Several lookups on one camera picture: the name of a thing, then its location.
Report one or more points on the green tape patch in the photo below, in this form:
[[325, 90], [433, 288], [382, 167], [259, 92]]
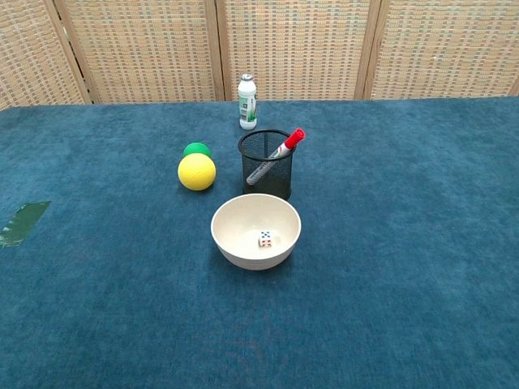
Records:
[[22, 223]]

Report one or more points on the black mesh pen holder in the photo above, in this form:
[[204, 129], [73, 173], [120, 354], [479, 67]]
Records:
[[267, 178]]

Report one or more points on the cream white bowl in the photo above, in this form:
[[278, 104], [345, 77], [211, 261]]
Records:
[[243, 227]]

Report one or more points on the white die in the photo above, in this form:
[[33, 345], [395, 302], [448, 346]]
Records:
[[265, 239]]

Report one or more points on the red capped marker pen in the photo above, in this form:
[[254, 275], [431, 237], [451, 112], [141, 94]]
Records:
[[280, 153]]

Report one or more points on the yellow foam ball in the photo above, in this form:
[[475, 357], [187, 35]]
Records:
[[196, 173]]

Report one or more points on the green foam ball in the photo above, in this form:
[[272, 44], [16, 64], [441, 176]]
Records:
[[196, 148]]

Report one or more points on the white plastic bottle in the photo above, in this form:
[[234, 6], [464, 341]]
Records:
[[247, 103]]

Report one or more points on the blue table cloth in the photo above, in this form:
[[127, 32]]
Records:
[[365, 263]]

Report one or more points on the woven folding screen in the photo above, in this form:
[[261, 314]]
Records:
[[259, 48]]

